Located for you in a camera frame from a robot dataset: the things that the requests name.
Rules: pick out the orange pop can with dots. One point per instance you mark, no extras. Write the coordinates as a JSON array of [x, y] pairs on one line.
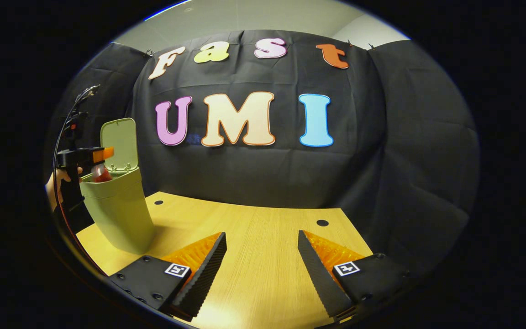
[[101, 174]]

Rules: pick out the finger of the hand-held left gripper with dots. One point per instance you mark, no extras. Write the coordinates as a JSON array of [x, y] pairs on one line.
[[103, 154]]

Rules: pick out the wooden desktop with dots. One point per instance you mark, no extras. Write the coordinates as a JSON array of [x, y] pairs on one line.
[[263, 256]]

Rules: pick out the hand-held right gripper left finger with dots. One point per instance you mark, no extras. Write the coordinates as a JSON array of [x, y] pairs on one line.
[[201, 278]]

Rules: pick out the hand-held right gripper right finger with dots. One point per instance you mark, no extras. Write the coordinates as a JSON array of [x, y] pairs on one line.
[[318, 276]]

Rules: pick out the black backdrop cloth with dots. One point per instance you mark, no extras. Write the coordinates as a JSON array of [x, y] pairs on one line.
[[381, 151]]

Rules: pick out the green desktop garbage bin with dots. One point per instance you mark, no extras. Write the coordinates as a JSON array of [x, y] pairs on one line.
[[119, 214]]

